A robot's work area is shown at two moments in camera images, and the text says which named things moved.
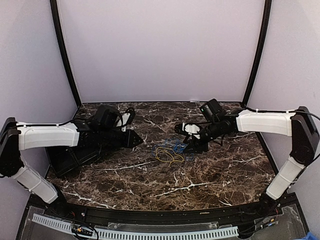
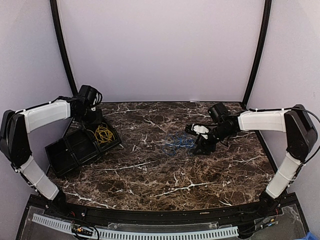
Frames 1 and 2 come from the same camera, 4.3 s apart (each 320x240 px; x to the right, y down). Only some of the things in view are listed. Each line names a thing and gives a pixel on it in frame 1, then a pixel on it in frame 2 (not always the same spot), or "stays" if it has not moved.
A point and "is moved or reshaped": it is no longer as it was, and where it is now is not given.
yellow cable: [167, 152] is moved or reshaped
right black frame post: [257, 58] stays
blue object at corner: [310, 236] stays
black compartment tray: [63, 158] stays
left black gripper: [128, 142] → [98, 118]
